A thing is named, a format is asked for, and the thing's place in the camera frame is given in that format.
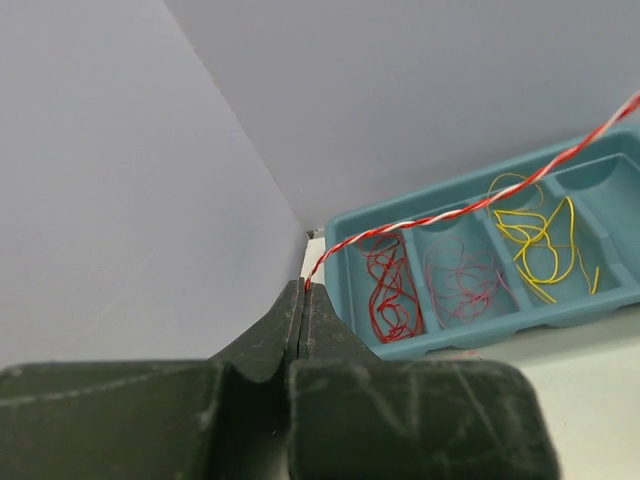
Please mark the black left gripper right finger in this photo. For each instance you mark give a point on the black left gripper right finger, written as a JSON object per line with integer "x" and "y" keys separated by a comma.
{"x": 356, "y": 416}

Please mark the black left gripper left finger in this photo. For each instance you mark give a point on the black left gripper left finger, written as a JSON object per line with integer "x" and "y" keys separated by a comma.
{"x": 225, "y": 417}

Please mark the teal four-compartment tray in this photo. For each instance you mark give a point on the teal four-compartment tray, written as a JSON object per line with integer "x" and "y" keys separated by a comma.
{"x": 439, "y": 269}

